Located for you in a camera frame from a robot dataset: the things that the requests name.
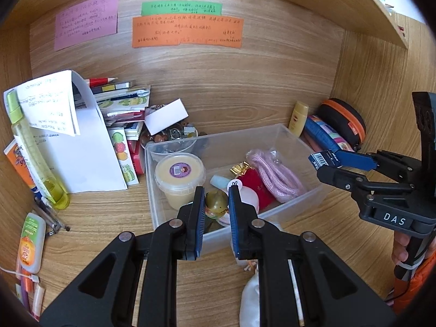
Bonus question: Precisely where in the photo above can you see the round tub with purple label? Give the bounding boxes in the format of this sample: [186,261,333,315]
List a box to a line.
[155,154,206,210]

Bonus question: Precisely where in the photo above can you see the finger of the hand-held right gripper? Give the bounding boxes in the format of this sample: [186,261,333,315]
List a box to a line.
[317,167,414,195]
[335,150,423,185]

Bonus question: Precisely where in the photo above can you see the white ceramic bowl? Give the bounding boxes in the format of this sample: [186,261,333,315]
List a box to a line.
[145,124,200,164]

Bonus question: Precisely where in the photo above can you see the black case with orange zip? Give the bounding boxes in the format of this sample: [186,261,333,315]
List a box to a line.
[317,98,367,150]

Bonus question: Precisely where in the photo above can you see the green paper note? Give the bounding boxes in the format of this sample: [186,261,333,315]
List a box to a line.
[141,1,223,17]

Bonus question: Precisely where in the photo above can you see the orange and white tube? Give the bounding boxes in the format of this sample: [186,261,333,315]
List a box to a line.
[4,139,43,195]

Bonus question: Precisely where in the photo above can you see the white folded paper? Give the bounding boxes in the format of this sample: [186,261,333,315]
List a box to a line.
[3,70,128,193]

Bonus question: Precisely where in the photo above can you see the red box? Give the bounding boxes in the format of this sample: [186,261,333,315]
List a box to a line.
[131,141,146,175]

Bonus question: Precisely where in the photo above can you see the small blue box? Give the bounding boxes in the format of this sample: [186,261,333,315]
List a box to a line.
[308,149,343,170]

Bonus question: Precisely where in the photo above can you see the clear plastic storage box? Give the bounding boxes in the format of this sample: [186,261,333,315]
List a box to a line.
[145,123,324,256]

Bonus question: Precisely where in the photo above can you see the pile of cards and packets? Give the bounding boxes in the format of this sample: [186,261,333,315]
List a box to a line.
[73,82,151,140]

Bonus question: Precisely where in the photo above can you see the red pouch with gold tassel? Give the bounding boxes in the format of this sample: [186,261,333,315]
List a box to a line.
[230,163,276,208]

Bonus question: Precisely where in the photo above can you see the white cloth bag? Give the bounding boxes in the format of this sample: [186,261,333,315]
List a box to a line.
[233,223,300,327]

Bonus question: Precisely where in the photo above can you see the blue pencil case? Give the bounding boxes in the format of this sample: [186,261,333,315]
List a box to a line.
[301,115,356,152]

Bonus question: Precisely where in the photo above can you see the pens at left edge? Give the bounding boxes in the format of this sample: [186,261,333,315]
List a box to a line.
[15,269,46,321]

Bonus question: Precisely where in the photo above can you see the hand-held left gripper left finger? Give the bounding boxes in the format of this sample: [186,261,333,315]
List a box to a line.
[40,186,207,327]

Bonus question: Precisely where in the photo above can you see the pink cord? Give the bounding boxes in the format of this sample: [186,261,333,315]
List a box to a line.
[246,149,307,203]

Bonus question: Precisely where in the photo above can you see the bunch of pens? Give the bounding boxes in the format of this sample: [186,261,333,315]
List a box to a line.
[32,196,70,237]

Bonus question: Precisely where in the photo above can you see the wooden desktop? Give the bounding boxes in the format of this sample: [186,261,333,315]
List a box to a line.
[10,116,396,327]

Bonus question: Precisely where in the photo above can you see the white cable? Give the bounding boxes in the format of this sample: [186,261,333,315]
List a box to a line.
[0,267,40,284]

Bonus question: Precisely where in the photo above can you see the white blank card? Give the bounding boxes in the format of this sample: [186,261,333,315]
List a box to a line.
[145,99,189,135]

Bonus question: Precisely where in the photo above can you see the wooden shelf board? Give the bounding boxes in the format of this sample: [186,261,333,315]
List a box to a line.
[346,0,409,50]

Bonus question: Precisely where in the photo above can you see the white bottle with orange label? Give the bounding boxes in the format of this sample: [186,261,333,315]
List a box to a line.
[18,212,46,273]

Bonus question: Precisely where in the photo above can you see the person's right hand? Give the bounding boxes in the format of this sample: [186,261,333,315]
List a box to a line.
[392,233,410,266]

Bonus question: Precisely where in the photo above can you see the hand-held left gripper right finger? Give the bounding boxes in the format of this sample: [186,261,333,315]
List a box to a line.
[228,184,397,327]

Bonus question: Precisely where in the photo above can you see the orange paper note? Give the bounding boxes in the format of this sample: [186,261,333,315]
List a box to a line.
[132,15,244,49]

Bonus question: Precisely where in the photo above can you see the red pencil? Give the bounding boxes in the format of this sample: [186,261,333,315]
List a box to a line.
[85,77,118,87]

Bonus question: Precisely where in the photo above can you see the olive green round trinket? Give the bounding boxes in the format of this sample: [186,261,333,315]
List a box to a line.
[204,190,229,219]

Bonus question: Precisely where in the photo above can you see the fruit sticker sheet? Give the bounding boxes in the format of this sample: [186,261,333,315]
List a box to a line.
[108,128,140,185]

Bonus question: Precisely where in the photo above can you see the white round case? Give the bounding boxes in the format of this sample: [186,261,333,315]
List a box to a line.
[226,179,262,212]

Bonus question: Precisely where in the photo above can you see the white printed receipt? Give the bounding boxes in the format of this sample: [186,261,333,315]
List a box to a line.
[17,70,80,137]

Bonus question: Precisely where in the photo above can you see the small yellow bottle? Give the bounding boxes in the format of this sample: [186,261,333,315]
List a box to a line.
[288,101,309,137]

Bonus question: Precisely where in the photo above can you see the pink paper note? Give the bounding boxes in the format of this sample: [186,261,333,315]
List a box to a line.
[54,0,119,51]

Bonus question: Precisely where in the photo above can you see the yellow-green spray bottle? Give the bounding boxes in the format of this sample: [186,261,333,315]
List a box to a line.
[6,90,70,209]

